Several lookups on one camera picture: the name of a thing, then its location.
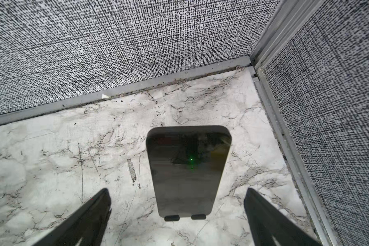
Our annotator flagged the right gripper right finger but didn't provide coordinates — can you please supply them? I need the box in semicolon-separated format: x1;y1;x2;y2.
244;188;320;246

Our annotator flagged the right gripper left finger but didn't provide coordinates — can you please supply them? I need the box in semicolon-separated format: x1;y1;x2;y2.
35;188;111;246

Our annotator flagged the phone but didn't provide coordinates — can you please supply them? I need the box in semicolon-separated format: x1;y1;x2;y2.
146;126;232;221

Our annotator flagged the far right purple stand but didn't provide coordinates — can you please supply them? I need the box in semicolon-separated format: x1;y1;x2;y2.
164;214;207;222

